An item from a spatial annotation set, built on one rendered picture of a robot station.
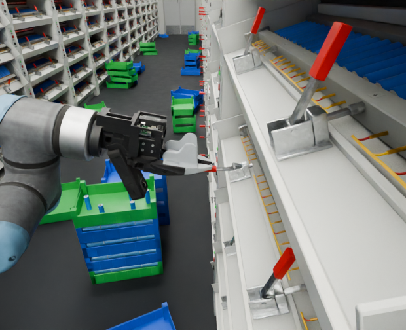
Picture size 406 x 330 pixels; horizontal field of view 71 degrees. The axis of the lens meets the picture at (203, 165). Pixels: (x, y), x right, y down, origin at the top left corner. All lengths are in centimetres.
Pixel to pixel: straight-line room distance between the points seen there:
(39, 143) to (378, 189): 48
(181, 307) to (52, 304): 51
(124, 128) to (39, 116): 13
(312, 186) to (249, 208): 30
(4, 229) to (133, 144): 22
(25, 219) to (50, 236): 118
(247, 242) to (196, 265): 96
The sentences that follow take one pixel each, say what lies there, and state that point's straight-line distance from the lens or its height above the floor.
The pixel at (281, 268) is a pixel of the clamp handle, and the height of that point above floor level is 82.
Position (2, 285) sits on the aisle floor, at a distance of 156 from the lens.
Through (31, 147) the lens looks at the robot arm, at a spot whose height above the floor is 84.
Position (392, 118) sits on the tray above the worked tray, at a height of 99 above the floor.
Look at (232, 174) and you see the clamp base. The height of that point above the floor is 76.
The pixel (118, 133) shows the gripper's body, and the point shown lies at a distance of 52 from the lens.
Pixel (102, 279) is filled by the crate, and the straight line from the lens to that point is 137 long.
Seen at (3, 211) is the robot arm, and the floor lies 79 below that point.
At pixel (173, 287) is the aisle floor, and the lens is 131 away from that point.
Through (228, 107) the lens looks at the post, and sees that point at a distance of 68.
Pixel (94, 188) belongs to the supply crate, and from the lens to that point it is 129.
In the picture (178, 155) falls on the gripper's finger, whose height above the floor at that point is 81.
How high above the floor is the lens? 106
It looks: 31 degrees down
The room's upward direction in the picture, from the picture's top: straight up
